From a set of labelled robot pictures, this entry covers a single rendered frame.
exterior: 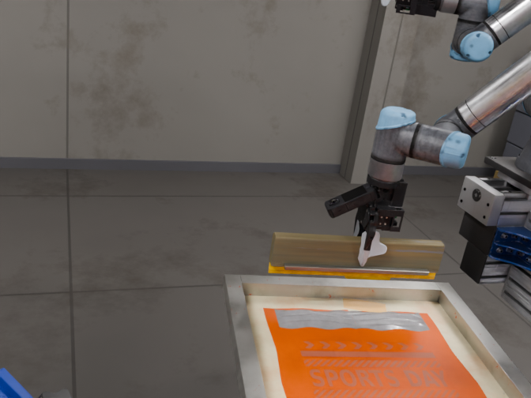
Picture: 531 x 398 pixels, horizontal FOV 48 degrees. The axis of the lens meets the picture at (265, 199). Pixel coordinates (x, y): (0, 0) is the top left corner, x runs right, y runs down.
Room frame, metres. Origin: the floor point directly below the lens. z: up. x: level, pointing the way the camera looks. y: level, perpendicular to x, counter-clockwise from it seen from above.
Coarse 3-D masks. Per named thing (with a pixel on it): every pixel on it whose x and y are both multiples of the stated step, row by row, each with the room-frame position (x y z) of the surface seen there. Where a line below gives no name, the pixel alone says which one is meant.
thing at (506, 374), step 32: (224, 288) 1.22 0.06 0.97; (256, 288) 1.23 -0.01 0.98; (288, 288) 1.25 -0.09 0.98; (320, 288) 1.26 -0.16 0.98; (352, 288) 1.28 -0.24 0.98; (384, 288) 1.30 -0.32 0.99; (416, 288) 1.31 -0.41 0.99; (448, 288) 1.34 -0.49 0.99; (256, 352) 0.97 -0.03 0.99; (480, 352) 1.11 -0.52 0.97; (256, 384) 0.88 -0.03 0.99; (512, 384) 0.99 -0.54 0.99
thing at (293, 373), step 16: (272, 320) 1.14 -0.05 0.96; (272, 336) 1.08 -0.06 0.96; (288, 336) 1.08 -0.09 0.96; (304, 336) 1.09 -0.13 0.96; (320, 336) 1.10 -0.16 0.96; (336, 336) 1.11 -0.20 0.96; (352, 336) 1.12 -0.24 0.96; (288, 352) 1.03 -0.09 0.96; (288, 368) 0.98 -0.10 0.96; (304, 368) 0.99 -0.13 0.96; (288, 384) 0.93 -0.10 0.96; (304, 384) 0.94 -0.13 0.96
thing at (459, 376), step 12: (396, 312) 1.25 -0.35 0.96; (408, 312) 1.26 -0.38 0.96; (432, 324) 1.22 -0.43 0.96; (360, 336) 1.12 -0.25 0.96; (372, 336) 1.13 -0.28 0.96; (384, 336) 1.14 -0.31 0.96; (396, 336) 1.14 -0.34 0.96; (408, 336) 1.15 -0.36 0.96; (420, 336) 1.16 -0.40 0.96; (432, 336) 1.17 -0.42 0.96; (432, 348) 1.12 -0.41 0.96; (444, 348) 1.13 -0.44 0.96; (444, 360) 1.08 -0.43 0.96; (456, 360) 1.09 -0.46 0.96; (456, 372) 1.05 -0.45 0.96; (468, 372) 1.05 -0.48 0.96; (456, 384) 1.01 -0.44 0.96; (468, 384) 1.01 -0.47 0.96; (468, 396) 0.97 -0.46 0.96; (480, 396) 0.98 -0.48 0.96
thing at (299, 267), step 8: (288, 264) 1.19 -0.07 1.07; (296, 264) 1.20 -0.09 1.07; (304, 264) 1.20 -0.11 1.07; (360, 272) 1.22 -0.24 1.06; (368, 272) 1.22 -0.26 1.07; (376, 272) 1.22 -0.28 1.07; (384, 272) 1.23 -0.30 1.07; (392, 272) 1.23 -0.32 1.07; (400, 272) 1.24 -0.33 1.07; (408, 272) 1.24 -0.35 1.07; (416, 272) 1.24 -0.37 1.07; (424, 272) 1.25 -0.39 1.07
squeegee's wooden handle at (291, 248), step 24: (288, 240) 1.19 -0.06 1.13; (312, 240) 1.20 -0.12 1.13; (336, 240) 1.22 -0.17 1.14; (360, 240) 1.23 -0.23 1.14; (384, 240) 1.25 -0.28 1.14; (408, 240) 1.27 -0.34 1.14; (432, 240) 1.29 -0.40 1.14; (312, 264) 1.21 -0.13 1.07; (336, 264) 1.22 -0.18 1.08; (384, 264) 1.24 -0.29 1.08; (408, 264) 1.25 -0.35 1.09; (432, 264) 1.26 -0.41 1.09
